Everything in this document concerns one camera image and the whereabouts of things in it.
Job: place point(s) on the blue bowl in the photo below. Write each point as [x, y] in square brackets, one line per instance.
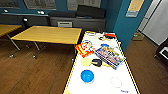
[87, 76]

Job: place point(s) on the orange toy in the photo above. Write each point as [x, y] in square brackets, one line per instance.
[85, 48]

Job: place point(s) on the yellow round pusher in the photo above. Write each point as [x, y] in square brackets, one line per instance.
[86, 62]

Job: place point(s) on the colourful toy pile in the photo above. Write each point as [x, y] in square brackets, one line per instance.
[110, 55]

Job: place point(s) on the red toy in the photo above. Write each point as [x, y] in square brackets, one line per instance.
[110, 35]

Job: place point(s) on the yellow air hockey table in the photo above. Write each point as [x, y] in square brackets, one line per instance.
[103, 78]

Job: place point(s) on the low wooden table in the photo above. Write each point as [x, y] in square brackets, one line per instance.
[50, 34]
[8, 29]

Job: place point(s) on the woven basket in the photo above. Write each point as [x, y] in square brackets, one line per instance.
[138, 36]

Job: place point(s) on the small black device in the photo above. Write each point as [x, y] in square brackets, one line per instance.
[25, 21]

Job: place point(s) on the dark grey bench sofa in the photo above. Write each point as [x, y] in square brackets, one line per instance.
[16, 18]

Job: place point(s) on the framed yellow wall notice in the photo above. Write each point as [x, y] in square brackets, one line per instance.
[135, 7]

